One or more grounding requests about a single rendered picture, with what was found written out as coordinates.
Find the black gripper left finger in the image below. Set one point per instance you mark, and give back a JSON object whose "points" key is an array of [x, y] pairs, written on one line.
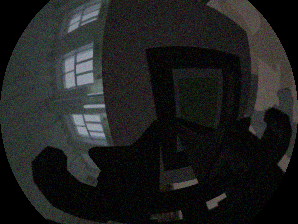
{"points": [[144, 155]]}

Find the black picture frame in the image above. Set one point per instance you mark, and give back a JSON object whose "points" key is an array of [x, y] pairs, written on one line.
{"points": [[201, 85]]}

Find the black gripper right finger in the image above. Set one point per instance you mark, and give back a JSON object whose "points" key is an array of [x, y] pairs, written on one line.
{"points": [[203, 145]]}

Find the dark grey flat panel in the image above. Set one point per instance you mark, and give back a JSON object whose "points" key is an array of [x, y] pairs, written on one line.
{"points": [[134, 25]]}

